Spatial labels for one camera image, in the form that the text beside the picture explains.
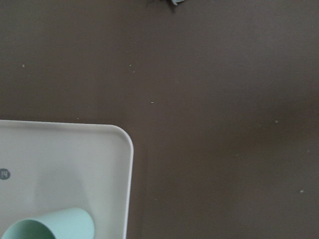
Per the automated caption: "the green cup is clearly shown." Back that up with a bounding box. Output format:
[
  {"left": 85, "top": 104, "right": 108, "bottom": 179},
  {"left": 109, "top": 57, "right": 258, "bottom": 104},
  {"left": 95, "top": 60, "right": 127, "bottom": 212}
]
[{"left": 2, "top": 208, "right": 95, "bottom": 239}]

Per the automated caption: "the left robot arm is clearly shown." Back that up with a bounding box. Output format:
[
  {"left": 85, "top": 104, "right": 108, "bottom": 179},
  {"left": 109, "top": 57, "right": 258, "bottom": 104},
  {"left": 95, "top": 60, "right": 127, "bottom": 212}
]
[{"left": 146, "top": 0, "right": 185, "bottom": 7}]

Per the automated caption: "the cream rabbit tray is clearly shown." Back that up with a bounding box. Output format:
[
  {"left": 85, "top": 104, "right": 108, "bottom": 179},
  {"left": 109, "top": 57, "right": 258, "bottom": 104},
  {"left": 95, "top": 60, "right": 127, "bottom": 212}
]
[{"left": 0, "top": 120, "right": 134, "bottom": 239}]

